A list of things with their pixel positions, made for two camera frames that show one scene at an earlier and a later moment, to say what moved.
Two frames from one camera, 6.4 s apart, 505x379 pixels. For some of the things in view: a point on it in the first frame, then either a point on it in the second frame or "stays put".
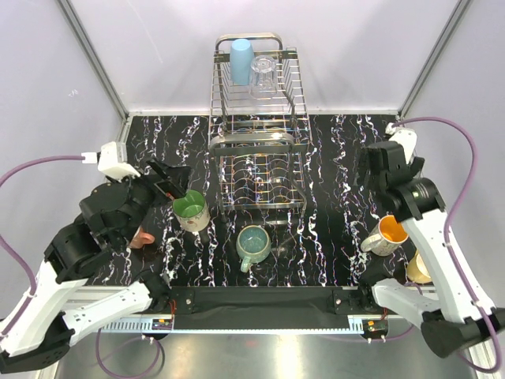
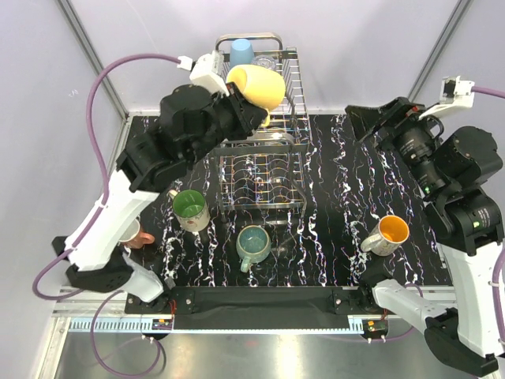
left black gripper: x=174 y=183 -> x=248 y=115
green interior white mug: x=192 y=211 stays put
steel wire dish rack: x=258 y=144 stays put
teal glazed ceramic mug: x=252 y=244 stays put
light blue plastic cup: x=241 y=61 stays put
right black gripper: x=364 y=166 -> x=396 y=115
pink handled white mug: x=141 y=238 stays put
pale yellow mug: x=418 y=269 -> x=263 y=86
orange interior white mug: x=386 y=238 stays put
